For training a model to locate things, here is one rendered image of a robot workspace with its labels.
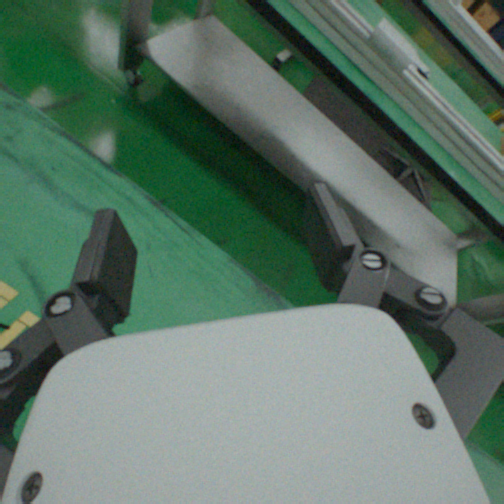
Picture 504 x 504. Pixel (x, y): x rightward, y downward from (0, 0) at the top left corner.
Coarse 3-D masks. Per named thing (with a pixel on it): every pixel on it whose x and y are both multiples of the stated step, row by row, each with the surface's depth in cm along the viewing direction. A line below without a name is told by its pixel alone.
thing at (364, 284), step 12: (360, 252) 10; (372, 252) 10; (360, 264) 10; (372, 264) 10; (384, 264) 10; (348, 276) 9; (360, 276) 9; (372, 276) 9; (384, 276) 9; (348, 288) 9; (360, 288) 9; (372, 288) 9; (348, 300) 9; (360, 300) 9; (372, 300) 9
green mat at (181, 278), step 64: (0, 128) 37; (0, 192) 34; (64, 192) 38; (128, 192) 42; (0, 256) 32; (64, 256) 35; (192, 256) 43; (0, 320) 30; (128, 320) 35; (192, 320) 39
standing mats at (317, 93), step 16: (320, 80) 246; (304, 96) 222; (320, 96) 235; (336, 96) 248; (336, 112) 237; (352, 112) 250; (352, 128) 239; (368, 128) 252; (368, 144) 241; (384, 144) 255; (384, 160) 243; (416, 192) 247
